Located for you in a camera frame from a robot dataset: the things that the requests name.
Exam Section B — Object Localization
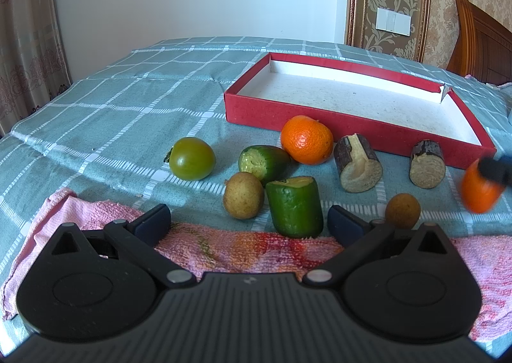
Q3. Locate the orange mandarin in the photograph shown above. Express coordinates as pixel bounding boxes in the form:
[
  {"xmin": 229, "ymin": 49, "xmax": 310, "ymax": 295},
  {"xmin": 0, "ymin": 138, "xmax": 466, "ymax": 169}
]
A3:
[
  {"xmin": 280, "ymin": 115, "xmax": 334, "ymax": 165},
  {"xmin": 460, "ymin": 160, "xmax": 505, "ymax": 214}
]

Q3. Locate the cucumber piece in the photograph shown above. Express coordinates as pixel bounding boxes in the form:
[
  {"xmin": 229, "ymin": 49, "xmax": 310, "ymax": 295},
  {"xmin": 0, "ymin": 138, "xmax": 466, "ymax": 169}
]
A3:
[{"xmin": 266, "ymin": 176, "xmax": 324, "ymax": 238}]

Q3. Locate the large green tomato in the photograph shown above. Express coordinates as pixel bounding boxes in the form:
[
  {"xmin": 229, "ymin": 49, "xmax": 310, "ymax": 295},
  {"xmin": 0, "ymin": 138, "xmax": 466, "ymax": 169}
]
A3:
[{"xmin": 164, "ymin": 137, "xmax": 216, "ymax": 181}]

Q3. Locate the cucumber piece bitten end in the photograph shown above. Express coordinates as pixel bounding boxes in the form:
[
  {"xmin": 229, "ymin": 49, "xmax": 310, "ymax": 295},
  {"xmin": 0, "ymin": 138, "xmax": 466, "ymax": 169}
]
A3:
[{"xmin": 238, "ymin": 145, "xmax": 292, "ymax": 186}]

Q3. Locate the brown longan fruit right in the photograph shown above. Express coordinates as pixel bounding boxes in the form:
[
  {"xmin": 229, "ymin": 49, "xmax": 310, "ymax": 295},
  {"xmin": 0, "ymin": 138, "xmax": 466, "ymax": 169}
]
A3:
[{"xmin": 384, "ymin": 193, "xmax": 421, "ymax": 230}]

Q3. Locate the pink towel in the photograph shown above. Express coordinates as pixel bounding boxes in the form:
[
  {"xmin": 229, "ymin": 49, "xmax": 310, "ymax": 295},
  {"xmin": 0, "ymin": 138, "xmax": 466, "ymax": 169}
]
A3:
[{"xmin": 1, "ymin": 188, "xmax": 511, "ymax": 342}]

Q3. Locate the red shallow cardboard box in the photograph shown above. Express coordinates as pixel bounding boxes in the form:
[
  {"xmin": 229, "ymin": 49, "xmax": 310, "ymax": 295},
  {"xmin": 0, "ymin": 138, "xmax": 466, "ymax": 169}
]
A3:
[{"xmin": 224, "ymin": 52, "xmax": 496, "ymax": 169}]

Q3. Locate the green plaid bedsheet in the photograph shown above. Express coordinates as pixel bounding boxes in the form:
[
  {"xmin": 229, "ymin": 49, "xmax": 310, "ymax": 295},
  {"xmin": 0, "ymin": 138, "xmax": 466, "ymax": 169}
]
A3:
[{"xmin": 0, "ymin": 36, "xmax": 512, "ymax": 348}]

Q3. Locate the tan longan fruit left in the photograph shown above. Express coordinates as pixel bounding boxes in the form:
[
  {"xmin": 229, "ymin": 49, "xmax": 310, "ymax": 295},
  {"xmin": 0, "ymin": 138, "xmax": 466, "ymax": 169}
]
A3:
[{"xmin": 223, "ymin": 171, "xmax": 265, "ymax": 220}]

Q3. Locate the floral curtain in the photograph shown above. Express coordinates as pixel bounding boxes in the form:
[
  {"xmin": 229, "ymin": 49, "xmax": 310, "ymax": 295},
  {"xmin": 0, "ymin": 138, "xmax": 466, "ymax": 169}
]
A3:
[{"xmin": 0, "ymin": 0, "xmax": 71, "ymax": 136}]

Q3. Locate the white wall switch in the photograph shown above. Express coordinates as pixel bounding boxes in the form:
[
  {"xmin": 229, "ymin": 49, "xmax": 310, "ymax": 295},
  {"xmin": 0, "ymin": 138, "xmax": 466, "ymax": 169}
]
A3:
[{"xmin": 375, "ymin": 8, "xmax": 411, "ymax": 36}]

